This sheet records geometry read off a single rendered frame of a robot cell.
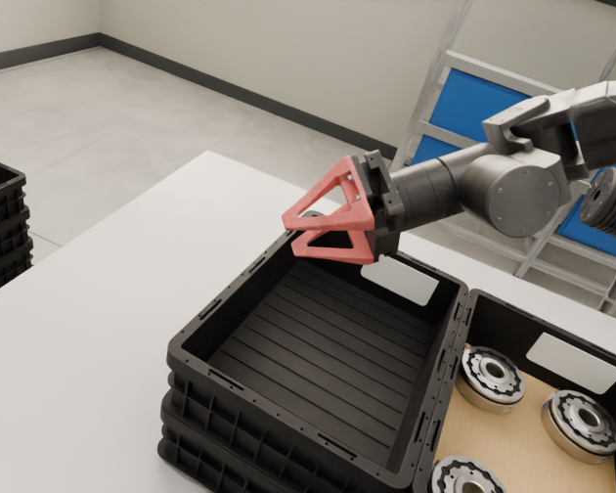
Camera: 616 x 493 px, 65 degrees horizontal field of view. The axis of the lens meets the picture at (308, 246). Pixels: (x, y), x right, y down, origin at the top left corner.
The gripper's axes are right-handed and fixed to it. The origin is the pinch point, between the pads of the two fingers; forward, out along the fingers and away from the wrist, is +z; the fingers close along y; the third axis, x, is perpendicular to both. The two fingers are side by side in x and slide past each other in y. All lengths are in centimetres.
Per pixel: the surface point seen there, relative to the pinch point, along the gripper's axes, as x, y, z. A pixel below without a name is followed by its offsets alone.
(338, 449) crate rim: -18.7, 12.3, 2.6
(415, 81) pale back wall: 178, 209, -103
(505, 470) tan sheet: -27.2, 31.9, -16.8
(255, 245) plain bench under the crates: 29, 58, 10
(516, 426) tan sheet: -22.9, 36.8, -22.0
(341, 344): -4.3, 33.6, -1.4
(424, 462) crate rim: -22.4, 15.2, -5.5
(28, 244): 60, 76, 74
